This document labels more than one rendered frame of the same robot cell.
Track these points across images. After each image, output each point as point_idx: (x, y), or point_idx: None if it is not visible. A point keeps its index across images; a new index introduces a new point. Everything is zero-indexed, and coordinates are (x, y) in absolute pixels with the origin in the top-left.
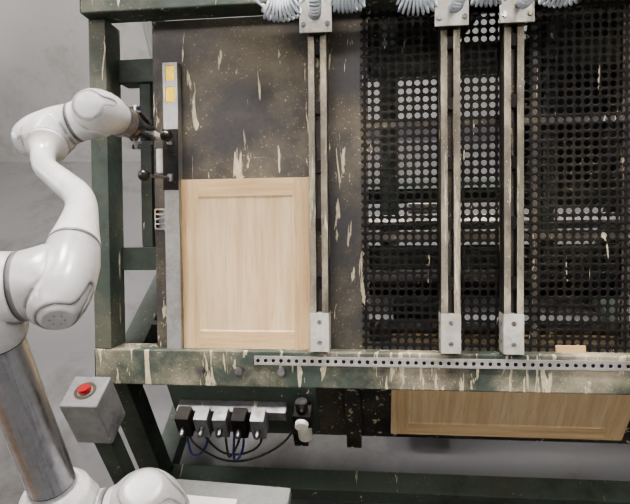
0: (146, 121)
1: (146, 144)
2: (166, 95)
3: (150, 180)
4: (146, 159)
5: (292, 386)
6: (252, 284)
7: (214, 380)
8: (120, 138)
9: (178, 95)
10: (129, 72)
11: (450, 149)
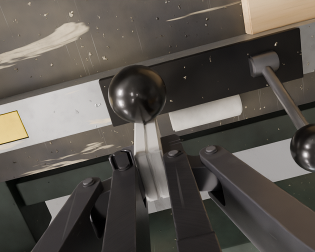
0: (94, 212)
1: (271, 191)
2: (7, 140)
3: (242, 128)
4: (194, 149)
5: None
6: None
7: None
8: (159, 215)
9: None
10: (6, 234)
11: None
